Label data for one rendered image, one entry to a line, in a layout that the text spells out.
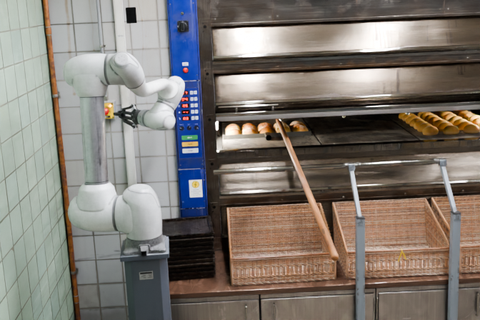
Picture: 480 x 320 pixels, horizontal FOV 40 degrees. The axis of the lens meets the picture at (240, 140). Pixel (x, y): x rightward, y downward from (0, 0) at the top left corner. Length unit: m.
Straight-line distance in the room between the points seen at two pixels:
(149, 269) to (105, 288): 1.25
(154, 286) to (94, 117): 0.77
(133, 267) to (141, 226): 0.18
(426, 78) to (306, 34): 0.73
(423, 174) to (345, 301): 0.93
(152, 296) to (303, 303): 0.92
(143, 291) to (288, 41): 1.60
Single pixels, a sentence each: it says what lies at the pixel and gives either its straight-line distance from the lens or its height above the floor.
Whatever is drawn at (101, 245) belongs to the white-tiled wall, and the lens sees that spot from 3.99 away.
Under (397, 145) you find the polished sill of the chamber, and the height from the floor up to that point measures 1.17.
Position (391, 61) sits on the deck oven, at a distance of 3.80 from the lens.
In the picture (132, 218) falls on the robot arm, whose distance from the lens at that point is 2.81.
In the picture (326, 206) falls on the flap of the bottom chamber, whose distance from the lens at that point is 3.93.
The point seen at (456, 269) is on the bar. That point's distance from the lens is 3.55.
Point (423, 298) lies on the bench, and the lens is 3.63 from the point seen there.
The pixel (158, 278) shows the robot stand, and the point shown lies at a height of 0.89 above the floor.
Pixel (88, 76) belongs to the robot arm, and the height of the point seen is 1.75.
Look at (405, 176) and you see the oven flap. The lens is 3.94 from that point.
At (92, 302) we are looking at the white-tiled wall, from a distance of 4.14.
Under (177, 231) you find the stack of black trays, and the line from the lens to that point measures 3.57.
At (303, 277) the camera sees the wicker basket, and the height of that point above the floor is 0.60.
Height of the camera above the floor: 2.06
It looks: 13 degrees down
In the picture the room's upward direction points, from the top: 2 degrees counter-clockwise
